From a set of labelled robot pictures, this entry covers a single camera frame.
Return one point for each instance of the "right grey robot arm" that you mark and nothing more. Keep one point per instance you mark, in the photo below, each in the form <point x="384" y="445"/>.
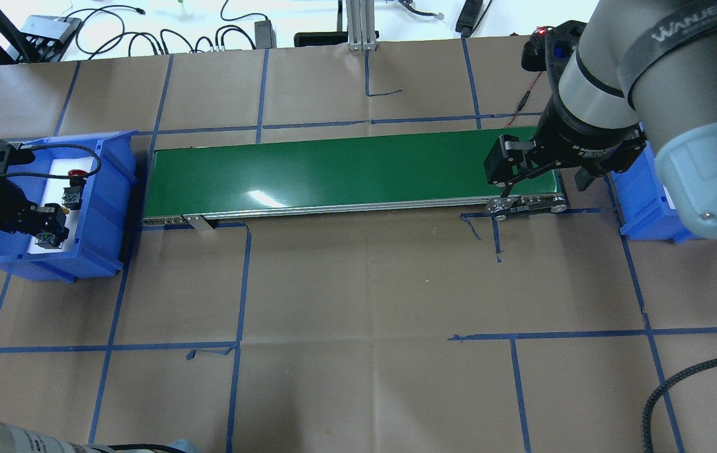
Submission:
<point x="639" y="72"/>

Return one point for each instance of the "yellow push button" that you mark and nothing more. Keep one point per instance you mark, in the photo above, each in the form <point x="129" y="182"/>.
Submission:
<point x="51" y="222"/>

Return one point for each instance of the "aluminium profile post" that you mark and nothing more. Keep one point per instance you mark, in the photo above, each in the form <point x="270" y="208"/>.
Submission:
<point x="360" y="25"/>

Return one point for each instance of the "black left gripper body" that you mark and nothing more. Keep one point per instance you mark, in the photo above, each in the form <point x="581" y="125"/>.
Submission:
<point x="4" y="206"/>

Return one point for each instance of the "blue left plastic bin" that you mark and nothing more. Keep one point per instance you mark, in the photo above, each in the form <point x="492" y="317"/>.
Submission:
<point x="103" y="215"/>

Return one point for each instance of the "red push button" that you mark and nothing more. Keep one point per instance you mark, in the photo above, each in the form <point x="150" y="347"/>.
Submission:
<point x="73" y="182"/>

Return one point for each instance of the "blue right plastic bin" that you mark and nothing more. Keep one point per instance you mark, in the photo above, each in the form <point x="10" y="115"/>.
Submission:
<point x="645" y="204"/>

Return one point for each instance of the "green conveyor belt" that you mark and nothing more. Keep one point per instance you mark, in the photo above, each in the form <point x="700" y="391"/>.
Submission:
<point x="407" y="171"/>

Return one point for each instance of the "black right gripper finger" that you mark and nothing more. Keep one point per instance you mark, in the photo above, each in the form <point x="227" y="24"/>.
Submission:
<point x="507" y="188"/>

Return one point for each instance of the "white foam pad left bin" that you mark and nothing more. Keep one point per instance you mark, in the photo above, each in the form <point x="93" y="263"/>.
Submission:
<point x="52" y="193"/>

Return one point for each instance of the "black power adapter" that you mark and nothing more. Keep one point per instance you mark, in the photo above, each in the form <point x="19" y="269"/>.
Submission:
<point x="264" y="35"/>

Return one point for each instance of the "blue plastic bin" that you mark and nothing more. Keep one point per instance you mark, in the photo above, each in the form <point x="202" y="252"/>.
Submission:
<point x="103" y="215"/>
<point x="645" y="204"/>

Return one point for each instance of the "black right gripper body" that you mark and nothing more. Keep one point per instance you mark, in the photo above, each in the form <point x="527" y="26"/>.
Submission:
<point x="585" y="141"/>

